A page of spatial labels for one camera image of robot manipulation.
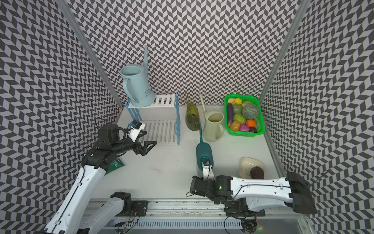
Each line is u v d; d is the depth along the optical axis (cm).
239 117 99
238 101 108
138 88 73
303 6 67
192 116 99
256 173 81
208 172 65
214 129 88
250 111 97
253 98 112
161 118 105
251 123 99
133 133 61
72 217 38
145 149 62
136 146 61
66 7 72
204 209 75
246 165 87
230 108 104
